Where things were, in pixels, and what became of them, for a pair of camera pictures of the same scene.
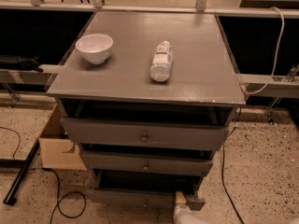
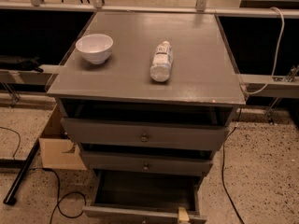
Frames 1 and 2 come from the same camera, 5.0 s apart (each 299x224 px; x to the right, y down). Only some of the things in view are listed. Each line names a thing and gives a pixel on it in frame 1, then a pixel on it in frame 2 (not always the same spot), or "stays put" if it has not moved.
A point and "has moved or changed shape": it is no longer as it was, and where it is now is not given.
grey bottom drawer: x=147 y=189 has moved or changed shape
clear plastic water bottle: x=163 y=62 stays put
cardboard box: x=58 y=149 stays put
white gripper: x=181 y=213 → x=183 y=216
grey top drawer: x=145 y=133 stays put
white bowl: x=96 y=48 stays put
